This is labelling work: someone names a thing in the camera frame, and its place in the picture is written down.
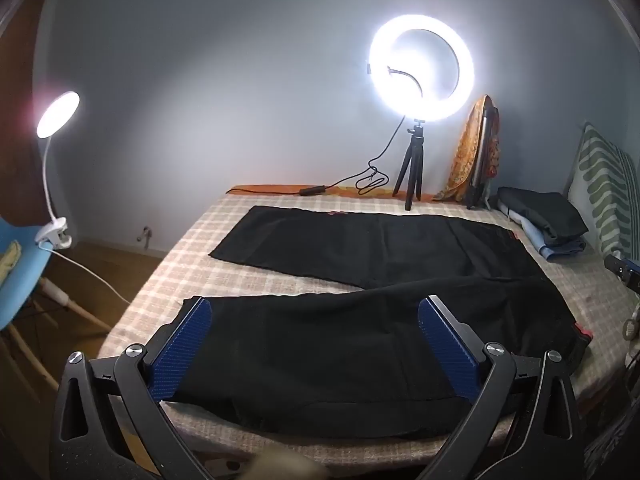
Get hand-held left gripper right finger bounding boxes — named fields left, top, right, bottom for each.
left=417, top=295, right=593, bottom=480

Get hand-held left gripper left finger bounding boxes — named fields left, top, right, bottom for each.
left=48, top=296, right=213, bottom=480

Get black pants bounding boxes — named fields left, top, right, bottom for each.
left=159, top=205, right=596, bottom=436

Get checked bed blanket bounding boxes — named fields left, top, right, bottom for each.
left=97, top=192, right=640, bottom=466

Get green striped pillow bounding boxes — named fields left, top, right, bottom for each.
left=565, top=122, right=640, bottom=261

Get light blue folded garment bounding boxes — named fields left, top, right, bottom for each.
left=507, top=210, right=587, bottom=261

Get black folded garment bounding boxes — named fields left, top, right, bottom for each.
left=496, top=186, right=590, bottom=247

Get blue chair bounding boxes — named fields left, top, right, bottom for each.
left=0, top=215, right=113, bottom=396

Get grey folding board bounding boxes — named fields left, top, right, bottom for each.
left=467, top=105, right=501, bottom=211

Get orange bed sheet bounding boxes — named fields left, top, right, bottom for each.
left=227, top=183, right=451, bottom=202

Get yellow cloth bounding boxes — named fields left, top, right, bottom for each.
left=0, top=240, right=23, bottom=286

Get white clip lamp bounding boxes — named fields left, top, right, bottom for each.
left=35, top=91, right=81, bottom=261

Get black gooseneck phone holder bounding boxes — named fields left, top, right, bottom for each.
left=387, top=66, right=426, bottom=98

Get white lamp cable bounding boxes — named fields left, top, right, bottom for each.
left=37, top=242, right=133, bottom=306

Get black ring light cable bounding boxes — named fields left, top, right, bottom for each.
left=226, top=115, right=407, bottom=197

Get white ring light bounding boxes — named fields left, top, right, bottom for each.
left=368, top=15, right=474, bottom=122

